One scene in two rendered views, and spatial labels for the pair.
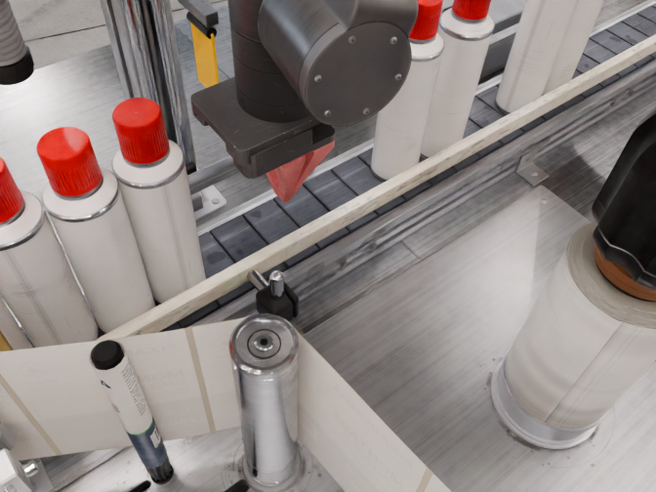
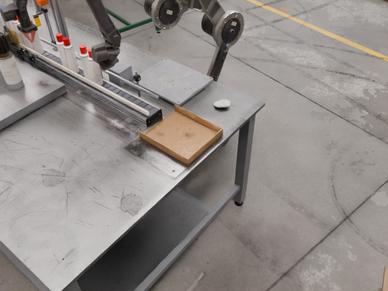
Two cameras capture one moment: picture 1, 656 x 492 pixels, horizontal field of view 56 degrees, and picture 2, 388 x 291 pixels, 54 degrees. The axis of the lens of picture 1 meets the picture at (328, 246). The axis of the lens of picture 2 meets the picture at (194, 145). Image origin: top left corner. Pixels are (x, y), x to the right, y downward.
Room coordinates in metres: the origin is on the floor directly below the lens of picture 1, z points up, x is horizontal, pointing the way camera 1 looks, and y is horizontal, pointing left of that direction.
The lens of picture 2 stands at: (0.90, -2.03, 2.04)
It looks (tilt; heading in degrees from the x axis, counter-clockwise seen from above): 44 degrees down; 81
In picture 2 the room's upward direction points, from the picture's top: 1 degrees counter-clockwise
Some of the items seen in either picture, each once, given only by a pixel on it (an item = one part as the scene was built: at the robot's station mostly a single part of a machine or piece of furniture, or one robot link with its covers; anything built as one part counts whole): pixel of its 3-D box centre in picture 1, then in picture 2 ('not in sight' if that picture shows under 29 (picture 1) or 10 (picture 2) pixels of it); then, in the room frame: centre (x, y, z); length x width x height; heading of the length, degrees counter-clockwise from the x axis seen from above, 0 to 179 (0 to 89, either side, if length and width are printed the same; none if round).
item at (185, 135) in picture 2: not in sight; (181, 132); (1.06, -0.70, 0.85); 0.30 x 0.26 x 0.04; 131
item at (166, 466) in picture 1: (139, 423); not in sight; (0.16, 0.11, 0.97); 0.02 x 0.02 x 0.19
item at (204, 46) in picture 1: (205, 56); (37, 21); (0.38, 0.10, 1.09); 0.03 x 0.01 x 0.06; 41
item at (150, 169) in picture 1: (160, 212); (34, 37); (0.33, 0.14, 0.98); 0.05 x 0.05 x 0.20
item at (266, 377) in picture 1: (268, 414); not in sight; (0.17, 0.03, 0.97); 0.05 x 0.05 x 0.19
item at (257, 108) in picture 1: (279, 70); (25, 22); (0.33, 0.04, 1.12); 0.10 x 0.07 x 0.07; 130
